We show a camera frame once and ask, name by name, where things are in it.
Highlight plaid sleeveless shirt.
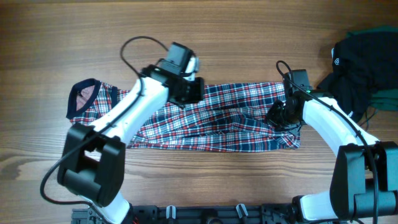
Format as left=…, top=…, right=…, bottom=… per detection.
left=65, top=78, right=302, bottom=153

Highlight black mesh shorts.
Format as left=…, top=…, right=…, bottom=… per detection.
left=317, top=26, right=397, bottom=122

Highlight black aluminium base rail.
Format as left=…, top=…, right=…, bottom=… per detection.
left=70, top=203, right=348, bottom=224

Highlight right black camera cable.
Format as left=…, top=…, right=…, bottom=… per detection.
left=275, top=60, right=380, bottom=224

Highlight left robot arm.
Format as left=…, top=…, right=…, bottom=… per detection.
left=57, top=42, right=204, bottom=223

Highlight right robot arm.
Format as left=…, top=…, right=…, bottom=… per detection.
left=267, top=70, right=397, bottom=223

